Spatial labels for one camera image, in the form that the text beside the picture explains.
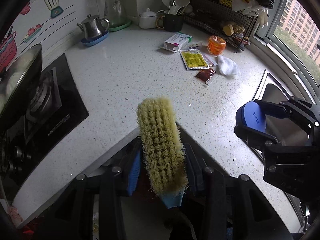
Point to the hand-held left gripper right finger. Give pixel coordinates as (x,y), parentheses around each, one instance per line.
(196,177)

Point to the white rice paddle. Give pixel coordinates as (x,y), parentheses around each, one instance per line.
(182,1)

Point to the black mug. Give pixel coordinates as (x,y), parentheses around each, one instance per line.
(172,23)

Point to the clear plastic packet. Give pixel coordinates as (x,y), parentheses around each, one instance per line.
(210,60)

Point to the stainless steel sink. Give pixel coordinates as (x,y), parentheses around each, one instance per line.
(277,97)

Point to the blue round lid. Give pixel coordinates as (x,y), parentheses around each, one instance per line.
(252,116)

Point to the small white printed box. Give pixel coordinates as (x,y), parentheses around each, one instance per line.
(195,46)

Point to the white tissue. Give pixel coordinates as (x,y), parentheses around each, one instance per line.
(228,65)

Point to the white ceramic jar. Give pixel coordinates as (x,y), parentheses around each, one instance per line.
(148,20)

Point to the white spoon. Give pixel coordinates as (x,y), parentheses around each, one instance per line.
(167,1)

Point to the white medicine box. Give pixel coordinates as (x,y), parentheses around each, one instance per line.
(176,42)

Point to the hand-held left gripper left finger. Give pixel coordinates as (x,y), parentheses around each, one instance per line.
(133,177)

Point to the orange plastic jar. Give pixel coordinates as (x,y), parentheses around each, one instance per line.
(217,45)

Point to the steel teapot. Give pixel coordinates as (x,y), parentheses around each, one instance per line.
(92,27)

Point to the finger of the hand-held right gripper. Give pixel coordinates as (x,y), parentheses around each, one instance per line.
(255,135)
(295,110)

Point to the green round tray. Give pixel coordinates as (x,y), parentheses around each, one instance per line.
(122,26)

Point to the yellow foil packet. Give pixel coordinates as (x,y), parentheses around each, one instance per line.
(193,59)

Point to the red sauce packet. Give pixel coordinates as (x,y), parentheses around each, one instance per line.
(206,75)

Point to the yellow bristle scrub brush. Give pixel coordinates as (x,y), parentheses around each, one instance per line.
(161,142)

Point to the glass pot lid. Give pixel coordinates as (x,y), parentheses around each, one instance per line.
(17,72)

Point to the window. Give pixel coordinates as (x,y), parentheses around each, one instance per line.
(295,30)

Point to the ginger root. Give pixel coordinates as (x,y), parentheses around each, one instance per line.
(232,29)

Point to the glass jug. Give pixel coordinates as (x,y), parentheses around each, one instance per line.
(114,2)

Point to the black gas stove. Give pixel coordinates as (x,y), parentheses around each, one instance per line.
(55,105)

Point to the blue oval tray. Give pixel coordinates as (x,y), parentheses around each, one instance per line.
(96,41)

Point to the kitchen wall sticker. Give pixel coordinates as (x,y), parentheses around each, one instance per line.
(30,22)

